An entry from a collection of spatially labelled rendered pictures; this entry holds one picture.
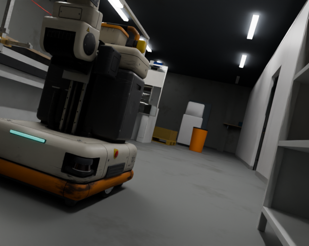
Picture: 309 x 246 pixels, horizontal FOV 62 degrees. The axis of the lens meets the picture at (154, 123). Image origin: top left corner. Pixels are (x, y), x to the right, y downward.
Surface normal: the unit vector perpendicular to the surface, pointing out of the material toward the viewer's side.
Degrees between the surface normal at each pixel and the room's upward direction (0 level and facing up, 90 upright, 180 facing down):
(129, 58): 90
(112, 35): 92
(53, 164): 90
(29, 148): 90
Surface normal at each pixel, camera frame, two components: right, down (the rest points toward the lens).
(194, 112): -0.12, -0.23
